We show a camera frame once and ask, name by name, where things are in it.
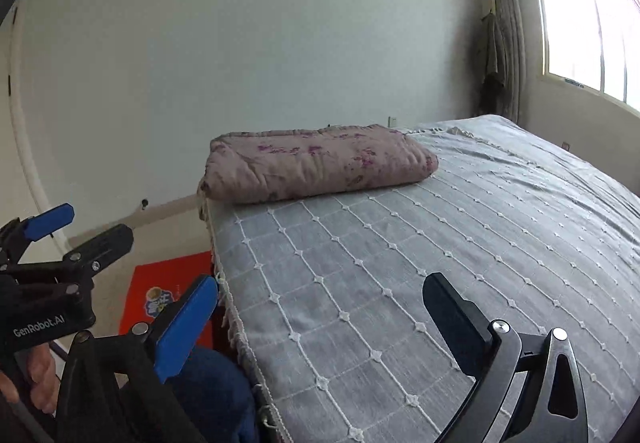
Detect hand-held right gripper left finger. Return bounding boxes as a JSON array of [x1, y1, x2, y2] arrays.
[[54, 274, 219, 443]]

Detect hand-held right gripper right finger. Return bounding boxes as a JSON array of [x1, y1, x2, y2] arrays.
[[422, 273, 591, 443]]

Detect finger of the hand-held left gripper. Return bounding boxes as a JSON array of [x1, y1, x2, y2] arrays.
[[0, 203, 76, 269], [10, 224, 135, 297]]

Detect pink floral padded coat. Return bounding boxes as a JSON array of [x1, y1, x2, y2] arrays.
[[196, 124, 439, 204]]

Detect hanging dark clothes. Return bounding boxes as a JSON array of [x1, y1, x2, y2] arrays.
[[479, 13, 508, 116]]

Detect person's left hand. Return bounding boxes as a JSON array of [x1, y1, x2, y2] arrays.
[[0, 344, 63, 410]]

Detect red printed carton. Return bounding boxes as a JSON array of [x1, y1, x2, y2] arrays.
[[119, 251, 216, 349]]

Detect person's leg in blue jeans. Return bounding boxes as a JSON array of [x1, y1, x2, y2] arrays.
[[170, 345, 261, 443]]

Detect grey-blue textured bedspread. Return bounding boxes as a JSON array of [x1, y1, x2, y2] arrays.
[[200, 114, 640, 443]]

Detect grey patterned curtain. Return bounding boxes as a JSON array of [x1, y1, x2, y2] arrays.
[[477, 0, 526, 126]]

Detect window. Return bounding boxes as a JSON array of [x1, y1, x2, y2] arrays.
[[532, 0, 640, 116]]

